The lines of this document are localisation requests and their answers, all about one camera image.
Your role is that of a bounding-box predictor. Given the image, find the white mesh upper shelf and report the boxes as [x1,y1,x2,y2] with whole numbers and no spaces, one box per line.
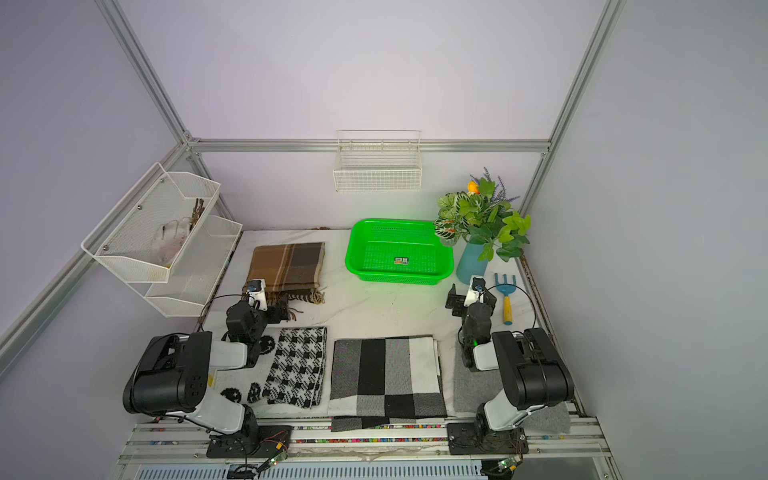
[81,163,221,283]

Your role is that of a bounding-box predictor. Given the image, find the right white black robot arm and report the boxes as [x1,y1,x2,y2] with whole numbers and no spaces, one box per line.
[445,277,575,439]

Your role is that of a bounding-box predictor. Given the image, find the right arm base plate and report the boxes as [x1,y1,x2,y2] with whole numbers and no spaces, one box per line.
[446,423,529,456]

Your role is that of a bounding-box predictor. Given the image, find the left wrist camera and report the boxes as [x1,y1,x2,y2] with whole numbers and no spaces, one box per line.
[245,279,268,311]

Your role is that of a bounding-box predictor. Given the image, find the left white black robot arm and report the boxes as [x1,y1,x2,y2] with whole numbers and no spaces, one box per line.
[122,300,288,453]

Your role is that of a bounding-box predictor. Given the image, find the houndstooth smiley knit scarf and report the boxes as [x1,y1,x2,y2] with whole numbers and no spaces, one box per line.
[213,327,327,409]

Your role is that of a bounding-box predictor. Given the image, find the blue yellow garden fork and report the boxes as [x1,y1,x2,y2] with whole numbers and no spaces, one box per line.
[494,273,517,326]

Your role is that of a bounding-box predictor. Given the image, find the grey fleece scarf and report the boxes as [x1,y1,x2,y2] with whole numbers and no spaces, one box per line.
[447,341,571,435]

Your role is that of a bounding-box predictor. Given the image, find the blue vase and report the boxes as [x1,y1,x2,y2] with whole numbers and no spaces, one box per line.
[456,243,489,285]

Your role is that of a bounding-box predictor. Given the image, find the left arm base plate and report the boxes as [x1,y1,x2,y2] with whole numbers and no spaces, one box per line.
[206,425,293,460]

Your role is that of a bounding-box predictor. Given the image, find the artificial green plant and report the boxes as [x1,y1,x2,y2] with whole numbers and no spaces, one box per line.
[434,169,532,262]

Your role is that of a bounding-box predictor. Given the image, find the black white checked scarf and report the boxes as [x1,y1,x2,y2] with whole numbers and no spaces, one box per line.
[328,336,447,432]

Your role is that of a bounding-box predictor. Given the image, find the green plastic basket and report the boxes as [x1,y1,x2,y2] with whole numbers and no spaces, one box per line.
[345,219,454,285]

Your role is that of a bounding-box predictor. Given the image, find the brown plaid fringed scarf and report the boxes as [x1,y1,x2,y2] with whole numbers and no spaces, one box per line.
[243,242,325,320]

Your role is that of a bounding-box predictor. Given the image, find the white wire wall basket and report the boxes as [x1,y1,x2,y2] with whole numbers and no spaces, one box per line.
[333,130,423,193]

